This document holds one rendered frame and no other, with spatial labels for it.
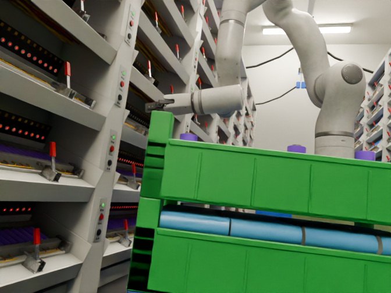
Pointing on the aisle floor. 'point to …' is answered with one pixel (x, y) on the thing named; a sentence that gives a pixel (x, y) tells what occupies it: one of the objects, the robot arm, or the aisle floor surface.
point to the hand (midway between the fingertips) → (153, 109)
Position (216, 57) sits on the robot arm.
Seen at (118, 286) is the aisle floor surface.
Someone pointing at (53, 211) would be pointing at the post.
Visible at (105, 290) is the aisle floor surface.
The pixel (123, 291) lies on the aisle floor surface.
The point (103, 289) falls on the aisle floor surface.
